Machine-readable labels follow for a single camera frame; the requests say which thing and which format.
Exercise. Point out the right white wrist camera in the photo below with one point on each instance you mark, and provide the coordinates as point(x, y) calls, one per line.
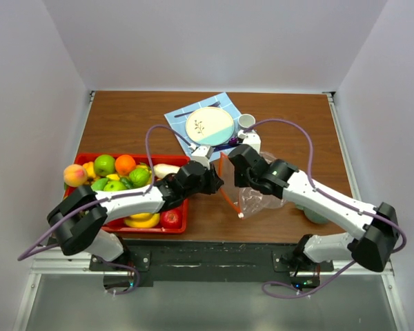
point(250, 138)

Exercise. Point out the clear orange zip top bag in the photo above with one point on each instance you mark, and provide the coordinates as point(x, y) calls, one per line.
point(246, 202)

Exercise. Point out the red apple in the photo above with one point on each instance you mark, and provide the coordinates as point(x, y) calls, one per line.
point(171, 219)

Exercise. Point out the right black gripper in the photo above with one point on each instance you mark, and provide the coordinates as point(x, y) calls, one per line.
point(239, 181)

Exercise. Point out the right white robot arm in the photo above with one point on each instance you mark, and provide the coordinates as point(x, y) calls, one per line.
point(369, 233)

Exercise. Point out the purple fork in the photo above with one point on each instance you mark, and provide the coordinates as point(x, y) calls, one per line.
point(213, 105)

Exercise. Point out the blue checked cloth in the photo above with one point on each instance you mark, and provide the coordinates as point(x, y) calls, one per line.
point(178, 124)

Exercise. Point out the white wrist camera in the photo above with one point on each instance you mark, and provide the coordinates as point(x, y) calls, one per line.
point(201, 154)
point(250, 138)

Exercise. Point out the red plastic tray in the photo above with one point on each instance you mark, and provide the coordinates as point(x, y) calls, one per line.
point(116, 183)

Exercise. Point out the purple spoon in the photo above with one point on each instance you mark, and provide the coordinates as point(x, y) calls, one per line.
point(234, 141)

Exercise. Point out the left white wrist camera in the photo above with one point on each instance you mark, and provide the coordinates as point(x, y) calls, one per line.
point(201, 154)

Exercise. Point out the white radish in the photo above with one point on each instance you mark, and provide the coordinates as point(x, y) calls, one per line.
point(161, 170)

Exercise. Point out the cream and blue plate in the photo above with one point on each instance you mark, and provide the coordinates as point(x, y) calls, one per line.
point(210, 126)

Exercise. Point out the green apple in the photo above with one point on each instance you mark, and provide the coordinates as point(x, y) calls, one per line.
point(104, 165)

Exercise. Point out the peach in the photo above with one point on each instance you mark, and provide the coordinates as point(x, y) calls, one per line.
point(75, 175)

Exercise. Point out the grey ceramic mug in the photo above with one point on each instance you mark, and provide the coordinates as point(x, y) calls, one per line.
point(245, 121)

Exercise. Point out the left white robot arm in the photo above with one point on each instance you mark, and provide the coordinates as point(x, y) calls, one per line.
point(78, 220)

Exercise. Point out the orange fruit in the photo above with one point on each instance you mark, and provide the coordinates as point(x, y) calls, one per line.
point(125, 164)

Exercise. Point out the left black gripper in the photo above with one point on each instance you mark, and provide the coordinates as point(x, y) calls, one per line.
point(214, 183)

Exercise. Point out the green lime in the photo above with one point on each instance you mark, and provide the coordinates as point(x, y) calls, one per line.
point(139, 177)

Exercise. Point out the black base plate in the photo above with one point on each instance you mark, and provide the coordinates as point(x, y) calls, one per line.
point(216, 261)

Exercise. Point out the yellow banana bunch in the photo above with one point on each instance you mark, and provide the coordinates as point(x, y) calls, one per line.
point(142, 220)

